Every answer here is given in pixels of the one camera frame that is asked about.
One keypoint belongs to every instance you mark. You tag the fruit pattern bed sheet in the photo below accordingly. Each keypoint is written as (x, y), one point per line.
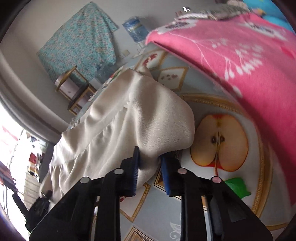
(227, 144)

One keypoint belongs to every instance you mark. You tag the beige jacket with black stripes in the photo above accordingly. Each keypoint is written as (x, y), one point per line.
(133, 111)

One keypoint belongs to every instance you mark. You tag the teal floral wall cloth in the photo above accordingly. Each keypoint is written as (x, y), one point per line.
(85, 41)

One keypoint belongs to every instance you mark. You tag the pink floral blanket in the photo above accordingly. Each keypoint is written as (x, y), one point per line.
(254, 60)

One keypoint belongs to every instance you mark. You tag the grey curtain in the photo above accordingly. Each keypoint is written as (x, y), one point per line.
(26, 109)

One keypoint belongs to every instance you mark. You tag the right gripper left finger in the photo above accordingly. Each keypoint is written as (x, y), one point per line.
(130, 168)

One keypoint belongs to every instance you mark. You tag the blue water bottle on dispenser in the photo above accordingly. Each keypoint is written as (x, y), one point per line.
(136, 30)

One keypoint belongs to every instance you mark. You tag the wooden chair black seat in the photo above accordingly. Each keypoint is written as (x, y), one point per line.
(77, 96)

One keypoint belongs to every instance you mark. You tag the wall power socket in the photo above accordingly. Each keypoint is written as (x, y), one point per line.
(124, 54)

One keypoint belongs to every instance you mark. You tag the grey lace-trimmed blanket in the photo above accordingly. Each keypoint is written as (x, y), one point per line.
(216, 12)

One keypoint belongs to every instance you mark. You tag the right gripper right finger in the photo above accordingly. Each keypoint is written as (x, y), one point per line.
(171, 178)

